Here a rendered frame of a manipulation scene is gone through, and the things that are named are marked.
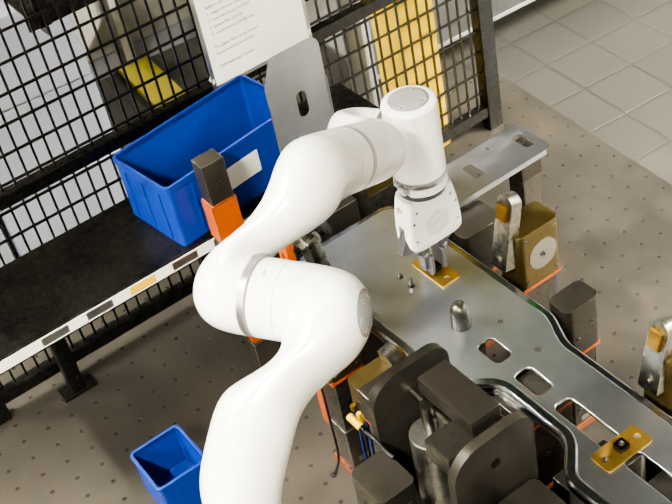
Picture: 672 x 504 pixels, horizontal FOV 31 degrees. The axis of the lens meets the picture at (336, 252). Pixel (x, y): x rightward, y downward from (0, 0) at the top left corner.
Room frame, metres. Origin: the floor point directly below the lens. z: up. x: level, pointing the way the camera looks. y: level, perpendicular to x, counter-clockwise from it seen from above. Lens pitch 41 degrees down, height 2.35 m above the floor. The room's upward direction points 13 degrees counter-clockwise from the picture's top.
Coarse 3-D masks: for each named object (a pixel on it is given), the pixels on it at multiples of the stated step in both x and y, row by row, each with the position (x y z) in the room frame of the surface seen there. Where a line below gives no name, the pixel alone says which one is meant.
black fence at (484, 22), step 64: (64, 0) 1.84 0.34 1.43; (384, 0) 2.11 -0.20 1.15; (448, 0) 2.19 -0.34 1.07; (0, 64) 1.77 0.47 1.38; (64, 64) 1.82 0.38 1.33; (128, 64) 1.87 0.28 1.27; (192, 64) 1.92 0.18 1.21; (384, 64) 2.11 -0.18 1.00; (0, 128) 1.75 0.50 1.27; (128, 128) 1.85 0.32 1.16; (448, 128) 2.17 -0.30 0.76; (0, 192) 1.74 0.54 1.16; (64, 192) 1.79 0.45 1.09; (0, 256) 1.72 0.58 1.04; (128, 320) 1.78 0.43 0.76; (0, 384) 1.67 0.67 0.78
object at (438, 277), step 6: (414, 264) 1.49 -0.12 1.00; (438, 264) 1.47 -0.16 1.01; (420, 270) 1.47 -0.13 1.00; (438, 270) 1.46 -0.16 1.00; (444, 270) 1.46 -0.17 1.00; (450, 270) 1.46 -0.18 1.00; (432, 276) 1.45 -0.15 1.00; (438, 276) 1.45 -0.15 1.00; (444, 276) 1.45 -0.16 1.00; (450, 276) 1.44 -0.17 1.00; (456, 276) 1.44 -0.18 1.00; (438, 282) 1.43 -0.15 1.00; (444, 282) 1.43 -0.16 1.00; (450, 282) 1.43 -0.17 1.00
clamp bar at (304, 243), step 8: (328, 224) 1.38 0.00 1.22; (312, 232) 1.38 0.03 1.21; (320, 232) 1.38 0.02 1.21; (328, 232) 1.37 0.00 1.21; (304, 240) 1.36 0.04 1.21; (312, 240) 1.36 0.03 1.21; (320, 240) 1.37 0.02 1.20; (296, 248) 1.36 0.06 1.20; (304, 248) 1.36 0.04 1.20; (312, 248) 1.35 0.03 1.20; (320, 248) 1.36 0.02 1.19; (304, 256) 1.38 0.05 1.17; (312, 256) 1.35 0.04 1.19; (320, 256) 1.36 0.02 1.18; (320, 264) 1.35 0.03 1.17; (328, 264) 1.36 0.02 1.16
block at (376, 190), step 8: (392, 176) 1.72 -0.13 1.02; (376, 184) 1.70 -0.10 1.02; (384, 184) 1.71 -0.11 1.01; (392, 184) 1.72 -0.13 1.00; (360, 192) 1.73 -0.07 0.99; (368, 192) 1.69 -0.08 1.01; (376, 192) 1.70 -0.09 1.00; (384, 192) 1.71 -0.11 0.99; (392, 192) 1.72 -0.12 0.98; (360, 200) 1.73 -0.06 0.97; (368, 200) 1.71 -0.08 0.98; (376, 200) 1.70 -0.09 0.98; (384, 200) 1.71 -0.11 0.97; (392, 200) 1.72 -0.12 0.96; (360, 208) 1.74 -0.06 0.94; (368, 208) 1.71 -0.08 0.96; (376, 208) 1.70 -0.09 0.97; (360, 216) 1.74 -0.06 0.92
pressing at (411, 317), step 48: (336, 240) 1.60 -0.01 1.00; (384, 240) 1.57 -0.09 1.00; (384, 288) 1.45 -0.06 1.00; (432, 288) 1.43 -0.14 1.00; (480, 288) 1.40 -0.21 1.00; (384, 336) 1.34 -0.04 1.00; (432, 336) 1.32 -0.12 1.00; (480, 336) 1.30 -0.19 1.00; (528, 336) 1.28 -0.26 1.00; (480, 384) 1.20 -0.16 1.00; (576, 384) 1.16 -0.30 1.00; (624, 384) 1.14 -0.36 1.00; (576, 432) 1.08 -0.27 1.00; (576, 480) 0.99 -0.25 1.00; (624, 480) 0.98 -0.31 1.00
